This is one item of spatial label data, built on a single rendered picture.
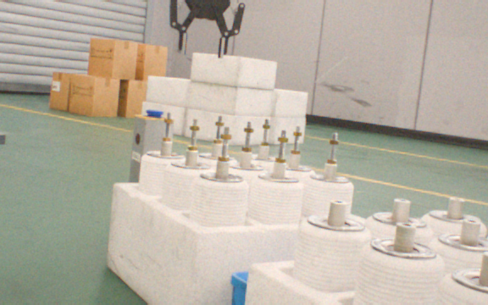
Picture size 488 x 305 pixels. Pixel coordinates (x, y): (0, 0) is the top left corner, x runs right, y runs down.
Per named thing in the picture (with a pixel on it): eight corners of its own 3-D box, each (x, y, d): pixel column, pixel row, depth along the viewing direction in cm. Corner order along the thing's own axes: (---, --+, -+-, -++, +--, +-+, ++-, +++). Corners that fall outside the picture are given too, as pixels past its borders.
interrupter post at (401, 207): (399, 225, 88) (402, 202, 87) (386, 221, 90) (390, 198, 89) (411, 224, 89) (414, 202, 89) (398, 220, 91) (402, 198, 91)
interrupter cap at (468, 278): (499, 303, 58) (500, 296, 58) (435, 277, 64) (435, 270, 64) (546, 295, 62) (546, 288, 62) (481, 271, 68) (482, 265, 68)
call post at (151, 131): (133, 255, 144) (145, 119, 140) (122, 246, 150) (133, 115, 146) (162, 253, 148) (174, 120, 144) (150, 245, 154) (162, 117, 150)
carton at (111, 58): (135, 80, 509) (138, 42, 506) (112, 78, 490) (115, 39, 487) (109, 77, 527) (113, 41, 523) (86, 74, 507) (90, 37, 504)
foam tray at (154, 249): (186, 341, 102) (197, 231, 100) (106, 266, 135) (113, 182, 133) (368, 315, 122) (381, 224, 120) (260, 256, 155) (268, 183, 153)
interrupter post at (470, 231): (469, 250, 78) (474, 224, 77) (454, 244, 80) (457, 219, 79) (482, 248, 79) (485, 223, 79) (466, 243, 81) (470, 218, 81)
